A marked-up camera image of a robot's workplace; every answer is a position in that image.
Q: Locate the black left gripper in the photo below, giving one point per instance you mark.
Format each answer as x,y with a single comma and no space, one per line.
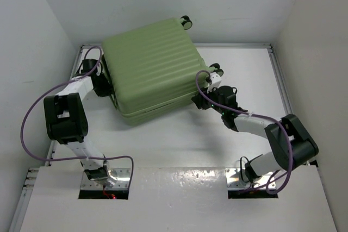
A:
107,91

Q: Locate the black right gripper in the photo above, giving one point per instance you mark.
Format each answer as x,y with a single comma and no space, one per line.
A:
200,101

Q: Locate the green suitcase with blue lining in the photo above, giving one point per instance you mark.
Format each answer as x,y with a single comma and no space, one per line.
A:
153,69

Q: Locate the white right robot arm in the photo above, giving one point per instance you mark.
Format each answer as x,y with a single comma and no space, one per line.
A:
290,142

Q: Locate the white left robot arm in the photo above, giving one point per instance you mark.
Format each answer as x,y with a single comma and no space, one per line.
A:
66,121

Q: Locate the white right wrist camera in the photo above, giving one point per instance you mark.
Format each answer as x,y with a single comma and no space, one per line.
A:
213,82

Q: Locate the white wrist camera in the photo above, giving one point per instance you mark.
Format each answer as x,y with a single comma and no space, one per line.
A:
213,82
98,71

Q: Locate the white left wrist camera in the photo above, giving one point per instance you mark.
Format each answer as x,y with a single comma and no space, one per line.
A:
98,71

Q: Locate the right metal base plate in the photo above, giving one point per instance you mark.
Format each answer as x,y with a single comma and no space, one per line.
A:
235,182

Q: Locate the metal base plate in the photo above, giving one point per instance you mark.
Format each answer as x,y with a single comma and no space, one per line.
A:
235,182
120,178

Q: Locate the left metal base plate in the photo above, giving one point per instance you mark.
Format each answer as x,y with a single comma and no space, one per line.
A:
120,178

